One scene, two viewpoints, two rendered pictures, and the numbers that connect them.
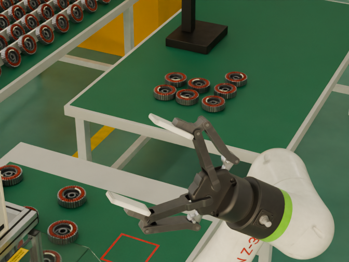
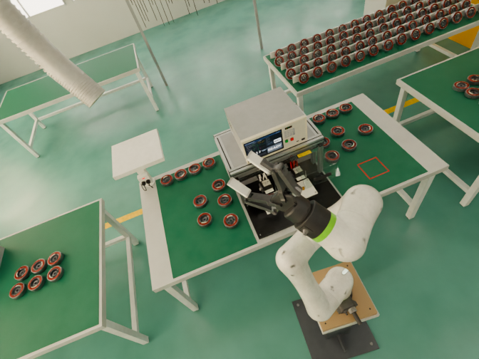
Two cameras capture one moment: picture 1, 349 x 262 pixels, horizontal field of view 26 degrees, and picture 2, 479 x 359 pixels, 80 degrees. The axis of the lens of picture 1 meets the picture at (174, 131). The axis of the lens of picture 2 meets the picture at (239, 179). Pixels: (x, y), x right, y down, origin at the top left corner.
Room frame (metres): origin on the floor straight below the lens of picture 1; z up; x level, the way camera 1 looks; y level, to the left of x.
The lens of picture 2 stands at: (0.67, -0.38, 2.50)
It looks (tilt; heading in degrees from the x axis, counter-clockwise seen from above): 50 degrees down; 60
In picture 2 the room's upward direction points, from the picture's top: 19 degrees counter-clockwise
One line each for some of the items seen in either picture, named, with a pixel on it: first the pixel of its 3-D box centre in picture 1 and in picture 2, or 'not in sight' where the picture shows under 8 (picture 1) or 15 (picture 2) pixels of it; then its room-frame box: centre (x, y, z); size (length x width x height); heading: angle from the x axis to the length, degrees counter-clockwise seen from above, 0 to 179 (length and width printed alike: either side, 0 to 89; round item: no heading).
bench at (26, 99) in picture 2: not in sight; (84, 100); (1.19, 4.34, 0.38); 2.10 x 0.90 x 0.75; 154
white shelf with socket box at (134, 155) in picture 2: not in sight; (150, 171); (0.94, 1.39, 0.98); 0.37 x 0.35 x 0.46; 154
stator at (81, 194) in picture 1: (71, 196); (365, 129); (2.39, 0.40, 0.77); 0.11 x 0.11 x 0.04
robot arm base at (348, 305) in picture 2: not in sight; (343, 300); (1.14, -0.21, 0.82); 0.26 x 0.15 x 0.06; 65
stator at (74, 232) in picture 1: (63, 232); (348, 145); (2.17, 0.41, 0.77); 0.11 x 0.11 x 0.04
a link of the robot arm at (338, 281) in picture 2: not in sight; (337, 285); (1.14, -0.16, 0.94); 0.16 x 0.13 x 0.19; 179
